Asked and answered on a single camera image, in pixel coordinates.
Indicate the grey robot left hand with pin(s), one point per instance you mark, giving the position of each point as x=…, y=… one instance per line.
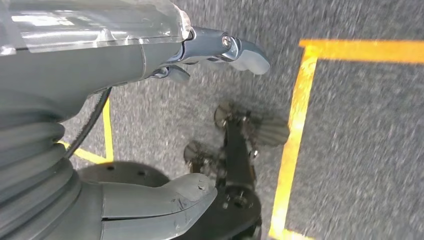
x=82, y=59

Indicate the black robot right foot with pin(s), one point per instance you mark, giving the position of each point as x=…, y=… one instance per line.
x=193, y=152

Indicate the black robot foot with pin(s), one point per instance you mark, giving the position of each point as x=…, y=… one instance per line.
x=273, y=132
x=193, y=152

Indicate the ribbed grey left arm sleeve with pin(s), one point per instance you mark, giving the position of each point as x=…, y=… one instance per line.
x=30, y=172

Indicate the black robot left foot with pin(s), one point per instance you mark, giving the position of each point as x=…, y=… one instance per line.
x=273, y=132

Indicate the black round plate with holes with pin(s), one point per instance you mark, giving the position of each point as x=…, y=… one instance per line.
x=122, y=174

